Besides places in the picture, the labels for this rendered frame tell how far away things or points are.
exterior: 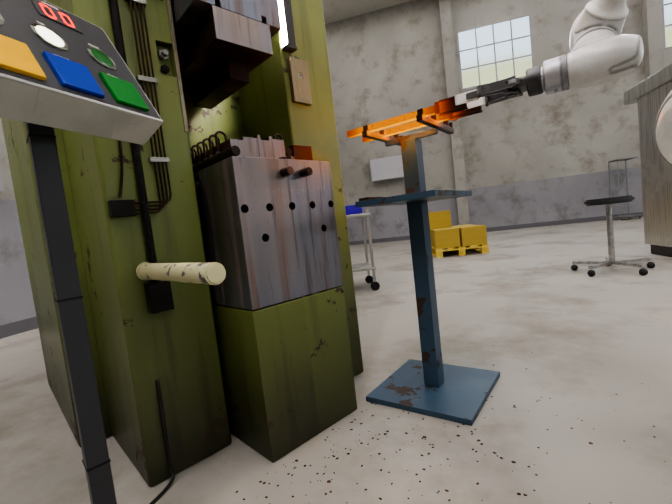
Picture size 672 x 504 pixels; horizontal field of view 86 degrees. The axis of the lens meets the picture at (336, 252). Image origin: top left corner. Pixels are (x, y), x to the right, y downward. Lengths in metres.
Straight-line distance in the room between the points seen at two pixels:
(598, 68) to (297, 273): 0.97
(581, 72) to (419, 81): 10.84
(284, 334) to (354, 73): 11.48
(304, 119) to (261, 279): 0.74
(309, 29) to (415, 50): 10.59
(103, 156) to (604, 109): 11.98
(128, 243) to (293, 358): 0.59
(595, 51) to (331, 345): 1.11
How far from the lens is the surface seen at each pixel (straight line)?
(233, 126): 1.77
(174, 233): 1.20
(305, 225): 1.20
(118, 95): 0.88
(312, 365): 1.26
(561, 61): 1.22
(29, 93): 0.79
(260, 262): 1.09
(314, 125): 1.59
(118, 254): 1.15
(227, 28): 1.31
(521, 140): 11.72
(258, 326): 1.10
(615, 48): 1.21
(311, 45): 1.73
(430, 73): 12.02
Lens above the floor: 0.69
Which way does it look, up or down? 4 degrees down
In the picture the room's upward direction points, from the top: 7 degrees counter-clockwise
